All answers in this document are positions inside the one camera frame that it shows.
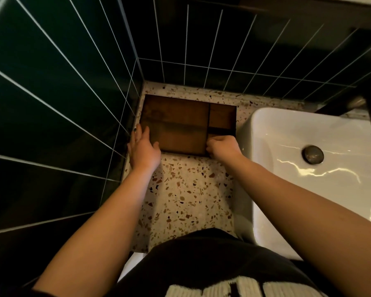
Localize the person's right hand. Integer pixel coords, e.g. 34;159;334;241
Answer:
205;135;244;160

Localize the person's left hand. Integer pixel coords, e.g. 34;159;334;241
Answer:
127;123;162;171

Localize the brown wooden divided tray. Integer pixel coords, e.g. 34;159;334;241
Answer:
139;94;237;157

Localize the person's right forearm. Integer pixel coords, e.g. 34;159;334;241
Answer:
225;151;371;297

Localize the person's left forearm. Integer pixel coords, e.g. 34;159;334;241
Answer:
32;162;162;297

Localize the round metal sink drain plug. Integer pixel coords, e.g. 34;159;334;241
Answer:
302;145;325;165

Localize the black shirt with white print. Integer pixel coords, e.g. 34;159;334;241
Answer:
106;228;339;297

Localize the white ceramic sink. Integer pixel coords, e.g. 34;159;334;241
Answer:
234;107;371;261

